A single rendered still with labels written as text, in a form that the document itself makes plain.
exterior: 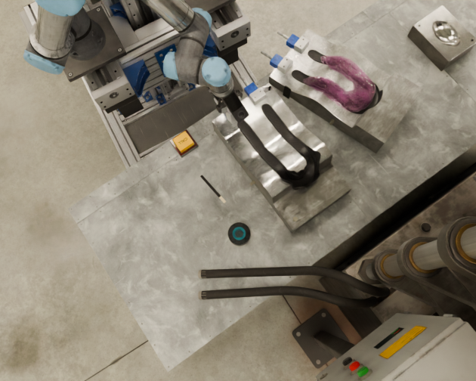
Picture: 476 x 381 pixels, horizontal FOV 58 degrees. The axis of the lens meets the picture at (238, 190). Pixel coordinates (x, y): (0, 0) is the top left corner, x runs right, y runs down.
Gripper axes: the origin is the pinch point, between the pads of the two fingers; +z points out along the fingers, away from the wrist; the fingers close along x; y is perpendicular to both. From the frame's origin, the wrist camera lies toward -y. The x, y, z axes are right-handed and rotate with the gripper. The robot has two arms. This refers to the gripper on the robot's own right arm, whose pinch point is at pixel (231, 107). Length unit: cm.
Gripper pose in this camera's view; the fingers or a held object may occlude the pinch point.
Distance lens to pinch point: 154.8
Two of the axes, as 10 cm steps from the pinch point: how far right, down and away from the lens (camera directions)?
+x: -8.1, 5.9, 0.3
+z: 0.8, 0.6, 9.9
